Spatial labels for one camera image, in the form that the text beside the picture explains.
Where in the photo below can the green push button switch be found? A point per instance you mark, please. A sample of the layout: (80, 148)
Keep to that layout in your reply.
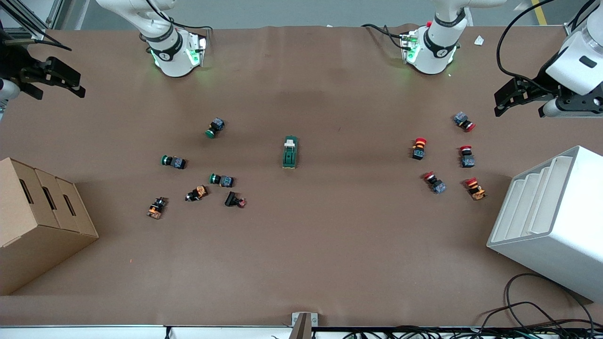
(222, 180)
(174, 162)
(215, 127)

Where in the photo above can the metal table bracket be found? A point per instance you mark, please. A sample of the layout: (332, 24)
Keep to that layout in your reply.
(304, 322)

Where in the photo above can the red button grey block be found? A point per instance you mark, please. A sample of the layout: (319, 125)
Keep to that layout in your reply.
(435, 183)
(463, 121)
(467, 157)

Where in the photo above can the black switch with red knob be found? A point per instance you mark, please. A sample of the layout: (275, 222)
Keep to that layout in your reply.
(233, 199)

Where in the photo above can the black orange button switch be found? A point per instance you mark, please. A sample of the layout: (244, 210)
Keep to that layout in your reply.
(156, 208)
(197, 193)

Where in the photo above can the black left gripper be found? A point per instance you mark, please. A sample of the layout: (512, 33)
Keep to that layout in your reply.
(535, 86)

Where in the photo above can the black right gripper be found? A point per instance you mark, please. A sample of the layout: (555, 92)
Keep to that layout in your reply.
(13, 62)

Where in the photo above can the white table edge rail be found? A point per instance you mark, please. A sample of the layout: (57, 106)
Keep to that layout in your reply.
(94, 332)

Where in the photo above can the green load switch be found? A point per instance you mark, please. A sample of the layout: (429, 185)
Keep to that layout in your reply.
(290, 155)

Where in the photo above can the red button orange block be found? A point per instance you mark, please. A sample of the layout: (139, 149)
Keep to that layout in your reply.
(419, 149)
(476, 189)

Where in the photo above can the white paper scrap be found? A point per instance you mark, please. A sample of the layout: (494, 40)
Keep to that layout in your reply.
(479, 40)

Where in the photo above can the brown cardboard box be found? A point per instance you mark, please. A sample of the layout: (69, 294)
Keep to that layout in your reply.
(33, 235)

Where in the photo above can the white stepped rack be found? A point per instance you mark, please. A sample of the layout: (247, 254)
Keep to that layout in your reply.
(560, 235)

